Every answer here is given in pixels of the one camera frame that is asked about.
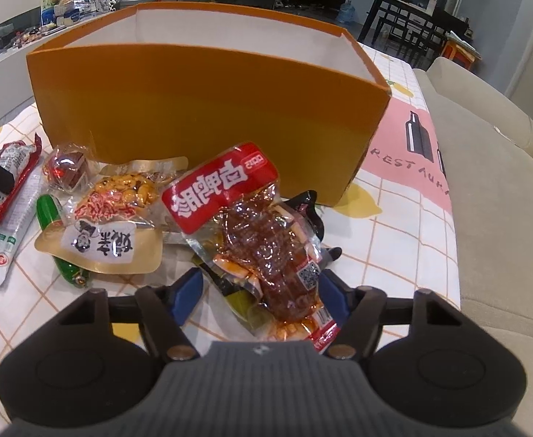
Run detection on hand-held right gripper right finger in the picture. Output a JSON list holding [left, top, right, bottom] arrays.
[[318, 269, 465, 359]]

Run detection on black dining chair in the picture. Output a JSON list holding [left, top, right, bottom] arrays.
[[378, 9, 444, 67]]

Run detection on gold peanut snack packet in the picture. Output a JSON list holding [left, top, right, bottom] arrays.
[[35, 157, 189, 274]]

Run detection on dark green snack packet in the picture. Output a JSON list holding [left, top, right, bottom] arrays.
[[191, 255, 267, 338]]

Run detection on black dining table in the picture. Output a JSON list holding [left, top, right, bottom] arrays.
[[357, 0, 449, 67]]

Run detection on beige sofa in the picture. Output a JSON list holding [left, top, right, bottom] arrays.
[[412, 57, 533, 342]]

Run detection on round brown snack clear wrap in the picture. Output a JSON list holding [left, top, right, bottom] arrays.
[[42, 142, 91, 192]]

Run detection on white counter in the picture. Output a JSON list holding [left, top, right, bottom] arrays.
[[0, 9, 126, 139]]

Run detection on black snack packet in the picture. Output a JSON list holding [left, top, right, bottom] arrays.
[[289, 190, 342, 265]]

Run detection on red snack packet white print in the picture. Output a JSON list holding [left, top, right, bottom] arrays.
[[0, 134, 44, 229]]

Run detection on checked pink and white tablecloth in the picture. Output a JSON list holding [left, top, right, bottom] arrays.
[[0, 41, 461, 420]]

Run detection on red and clear snack packet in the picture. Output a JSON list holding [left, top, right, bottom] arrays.
[[161, 142, 340, 356]]

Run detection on orange stool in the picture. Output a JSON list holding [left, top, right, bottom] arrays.
[[444, 39, 481, 71]]

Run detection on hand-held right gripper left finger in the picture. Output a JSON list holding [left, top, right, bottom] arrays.
[[57, 268, 204, 361]]

